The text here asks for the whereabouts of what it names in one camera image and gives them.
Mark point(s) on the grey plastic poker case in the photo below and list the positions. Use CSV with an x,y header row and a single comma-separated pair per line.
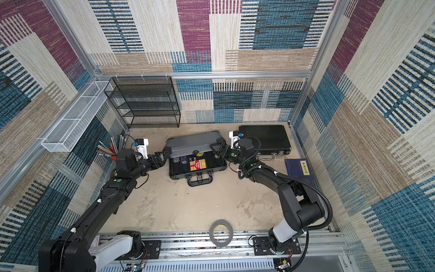
x,y
193,160

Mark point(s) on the grey tape roll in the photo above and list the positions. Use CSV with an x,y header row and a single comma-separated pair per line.
x,y
221,233

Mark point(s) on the black wire mesh shelf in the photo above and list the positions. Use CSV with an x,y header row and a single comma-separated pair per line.
x,y
145,102

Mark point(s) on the bundle of coloured pencils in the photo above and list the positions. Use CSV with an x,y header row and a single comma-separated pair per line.
x,y
113,146

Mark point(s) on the white wire mesh basket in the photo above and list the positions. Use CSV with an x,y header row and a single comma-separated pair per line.
x,y
68,131

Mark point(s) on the black aluminium poker case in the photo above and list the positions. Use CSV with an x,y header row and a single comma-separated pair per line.
x,y
273,138

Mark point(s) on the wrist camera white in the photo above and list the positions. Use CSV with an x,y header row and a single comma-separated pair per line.
x,y
141,145
235,136

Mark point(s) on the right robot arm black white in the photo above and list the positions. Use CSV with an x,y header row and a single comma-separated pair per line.
x,y
304,207

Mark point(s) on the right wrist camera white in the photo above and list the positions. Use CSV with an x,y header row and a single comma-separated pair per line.
x,y
235,136

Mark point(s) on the purple book yellow label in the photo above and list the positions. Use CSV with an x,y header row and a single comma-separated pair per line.
x,y
300,169

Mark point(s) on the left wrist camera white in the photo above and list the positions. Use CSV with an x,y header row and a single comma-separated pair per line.
x,y
141,145

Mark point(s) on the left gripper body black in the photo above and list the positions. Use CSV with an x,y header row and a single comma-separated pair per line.
x,y
152,163

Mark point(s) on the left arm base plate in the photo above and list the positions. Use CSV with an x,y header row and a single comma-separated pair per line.
x,y
151,251

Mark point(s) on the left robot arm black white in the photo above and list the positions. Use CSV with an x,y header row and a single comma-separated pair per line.
x,y
70,251

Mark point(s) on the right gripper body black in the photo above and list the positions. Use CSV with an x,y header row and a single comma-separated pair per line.
x,y
225,151

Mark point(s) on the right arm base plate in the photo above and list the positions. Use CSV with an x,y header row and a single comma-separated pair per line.
x,y
263,247

